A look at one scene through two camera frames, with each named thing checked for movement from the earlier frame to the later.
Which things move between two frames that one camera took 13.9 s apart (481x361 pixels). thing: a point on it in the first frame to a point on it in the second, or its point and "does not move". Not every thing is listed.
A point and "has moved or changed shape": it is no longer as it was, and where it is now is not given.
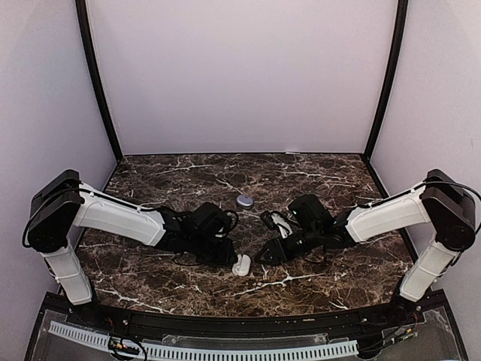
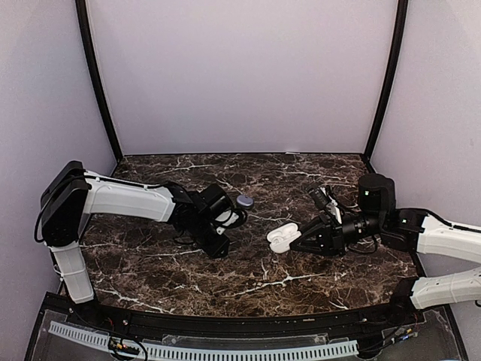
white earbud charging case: (243, 265) has moved or changed shape
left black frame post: (93, 71) does not move
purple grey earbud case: (245, 201) does not move
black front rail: (106, 313) does not move
